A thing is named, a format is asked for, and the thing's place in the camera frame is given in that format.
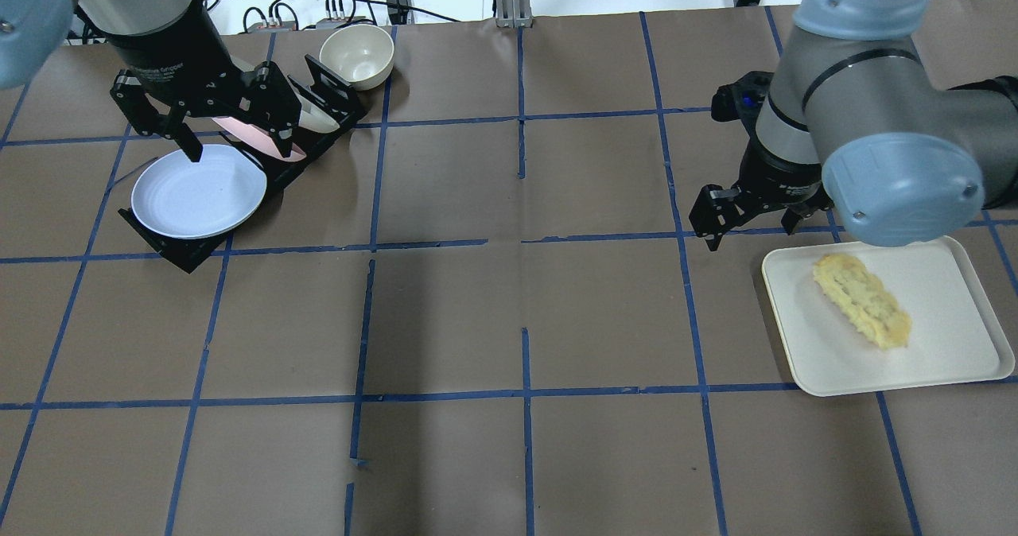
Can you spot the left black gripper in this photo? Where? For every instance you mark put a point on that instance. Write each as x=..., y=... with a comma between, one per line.
x=169, y=60

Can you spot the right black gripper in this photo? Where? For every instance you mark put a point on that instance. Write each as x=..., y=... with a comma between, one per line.
x=775, y=175

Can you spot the yellow bread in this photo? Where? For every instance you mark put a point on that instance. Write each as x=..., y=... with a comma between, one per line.
x=864, y=301

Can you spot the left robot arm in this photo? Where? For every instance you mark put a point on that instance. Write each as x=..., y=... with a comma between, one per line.
x=33, y=29

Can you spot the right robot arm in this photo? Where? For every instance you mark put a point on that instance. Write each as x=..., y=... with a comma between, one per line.
x=849, y=121

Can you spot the pink plate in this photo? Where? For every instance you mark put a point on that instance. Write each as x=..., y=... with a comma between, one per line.
x=258, y=139

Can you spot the cream plate in rack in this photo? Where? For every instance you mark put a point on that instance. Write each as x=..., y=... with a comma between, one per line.
x=314, y=119

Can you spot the black dish rack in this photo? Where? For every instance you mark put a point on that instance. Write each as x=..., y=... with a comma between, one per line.
x=328, y=91

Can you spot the cream bowl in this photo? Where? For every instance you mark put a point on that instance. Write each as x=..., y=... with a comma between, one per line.
x=363, y=55

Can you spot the cream tray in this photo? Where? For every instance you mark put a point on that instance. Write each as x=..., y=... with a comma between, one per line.
x=955, y=337

